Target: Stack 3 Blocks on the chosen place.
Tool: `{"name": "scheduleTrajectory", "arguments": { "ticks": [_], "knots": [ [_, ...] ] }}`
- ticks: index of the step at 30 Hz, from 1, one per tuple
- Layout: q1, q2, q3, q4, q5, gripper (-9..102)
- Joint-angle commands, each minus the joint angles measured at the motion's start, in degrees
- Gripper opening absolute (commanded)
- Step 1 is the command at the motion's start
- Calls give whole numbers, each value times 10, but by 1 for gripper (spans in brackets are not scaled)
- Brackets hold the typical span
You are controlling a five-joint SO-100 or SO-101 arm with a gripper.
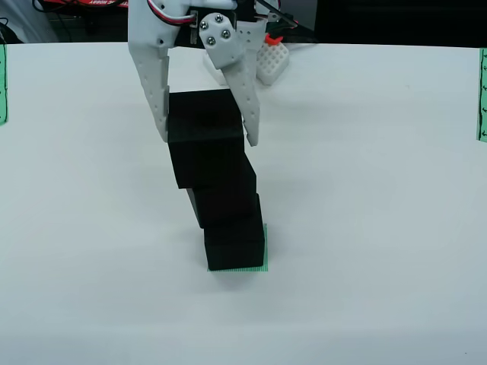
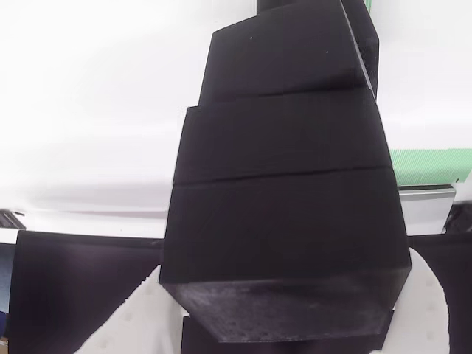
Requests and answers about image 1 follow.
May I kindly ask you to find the black cube with patterned face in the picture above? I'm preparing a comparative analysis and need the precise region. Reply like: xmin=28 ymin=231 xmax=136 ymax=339
xmin=168 ymin=90 xmax=245 ymax=190

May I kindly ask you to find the black printed cube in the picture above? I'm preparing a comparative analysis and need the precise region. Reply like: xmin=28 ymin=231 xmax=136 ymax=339
xmin=185 ymin=142 xmax=263 ymax=230
xmin=204 ymin=224 xmax=266 ymax=271

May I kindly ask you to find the black clamp with orange tips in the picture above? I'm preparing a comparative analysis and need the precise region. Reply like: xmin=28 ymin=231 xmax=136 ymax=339
xmin=264 ymin=10 xmax=301 ymax=43

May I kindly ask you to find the red printed package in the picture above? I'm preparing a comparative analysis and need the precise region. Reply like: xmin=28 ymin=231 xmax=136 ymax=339
xmin=74 ymin=0 xmax=129 ymax=8

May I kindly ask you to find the white background panel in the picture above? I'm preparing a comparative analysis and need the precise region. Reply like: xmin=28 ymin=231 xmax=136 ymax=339
xmin=0 ymin=0 xmax=58 ymax=43

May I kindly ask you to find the green striped square marker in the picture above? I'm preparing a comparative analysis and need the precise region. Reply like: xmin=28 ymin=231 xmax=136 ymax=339
xmin=207 ymin=223 xmax=269 ymax=273

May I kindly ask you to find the red white black servo cable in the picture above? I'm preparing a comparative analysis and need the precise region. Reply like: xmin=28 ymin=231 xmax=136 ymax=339
xmin=146 ymin=0 xmax=199 ymax=27

